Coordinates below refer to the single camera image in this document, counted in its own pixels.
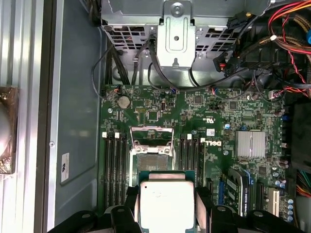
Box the silver CPU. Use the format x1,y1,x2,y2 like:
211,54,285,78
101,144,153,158
138,169,196,233

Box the black power connector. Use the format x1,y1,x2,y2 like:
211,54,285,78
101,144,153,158
212,56,230,73

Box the green motherboard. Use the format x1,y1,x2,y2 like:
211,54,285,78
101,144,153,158
98,84,296,233

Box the black plastic shroud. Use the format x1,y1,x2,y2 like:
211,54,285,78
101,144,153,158
290,101,311,172

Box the black graphics card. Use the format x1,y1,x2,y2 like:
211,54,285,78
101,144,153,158
227,166,256,218

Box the white case sticker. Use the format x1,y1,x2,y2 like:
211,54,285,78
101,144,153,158
60,152,70,183

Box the CPU socket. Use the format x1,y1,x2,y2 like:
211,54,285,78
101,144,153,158
128,145,177,187

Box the square brown base plate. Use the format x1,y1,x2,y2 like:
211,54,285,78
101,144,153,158
0,86,20,175

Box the white expansion slot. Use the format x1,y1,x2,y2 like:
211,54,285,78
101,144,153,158
268,187,280,217

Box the black RAM slot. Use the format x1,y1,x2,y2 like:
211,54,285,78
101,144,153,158
121,133,128,207
180,133,186,187
198,137,205,189
109,133,115,211
104,132,109,212
116,133,121,207
186,133,192,188
192,133,199,188

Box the coin cell battery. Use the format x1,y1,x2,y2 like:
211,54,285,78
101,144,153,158
118,96,131,110

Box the metal drive cage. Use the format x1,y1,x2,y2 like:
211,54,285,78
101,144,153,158
101,0,245,88

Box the blue expansion slot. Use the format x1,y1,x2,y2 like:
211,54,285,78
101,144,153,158
219,179,226,206

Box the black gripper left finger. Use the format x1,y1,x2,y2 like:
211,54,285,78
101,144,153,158
47,185,141,233

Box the silver power supply unit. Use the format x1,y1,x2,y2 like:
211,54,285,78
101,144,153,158
295,194,311,233

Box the thick black cable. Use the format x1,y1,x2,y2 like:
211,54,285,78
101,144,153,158
114,63,129,85
105,45,116,85

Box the black flat cable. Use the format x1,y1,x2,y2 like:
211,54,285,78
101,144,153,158
147,28,160,73

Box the black PC case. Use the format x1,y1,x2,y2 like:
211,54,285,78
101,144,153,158
40,0,311,233

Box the thin black wire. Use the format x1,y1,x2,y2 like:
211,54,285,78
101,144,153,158
91,45,116,100

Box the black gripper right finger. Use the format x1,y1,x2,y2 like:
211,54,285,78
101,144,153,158
193,185,305,233

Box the silver chipset heatsink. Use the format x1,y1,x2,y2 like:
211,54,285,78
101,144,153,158
235,131,266,159

